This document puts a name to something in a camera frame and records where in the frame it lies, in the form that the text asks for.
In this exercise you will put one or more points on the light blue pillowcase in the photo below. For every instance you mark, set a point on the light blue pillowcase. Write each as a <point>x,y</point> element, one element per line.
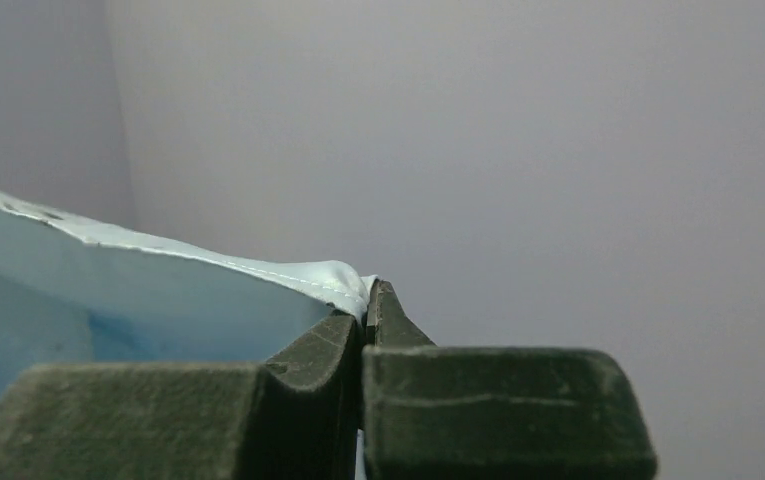
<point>74,289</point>

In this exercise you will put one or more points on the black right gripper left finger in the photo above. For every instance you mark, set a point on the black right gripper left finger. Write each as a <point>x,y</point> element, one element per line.
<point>294,416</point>

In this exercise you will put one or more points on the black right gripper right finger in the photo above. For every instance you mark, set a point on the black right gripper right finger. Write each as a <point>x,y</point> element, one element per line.
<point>435,412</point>

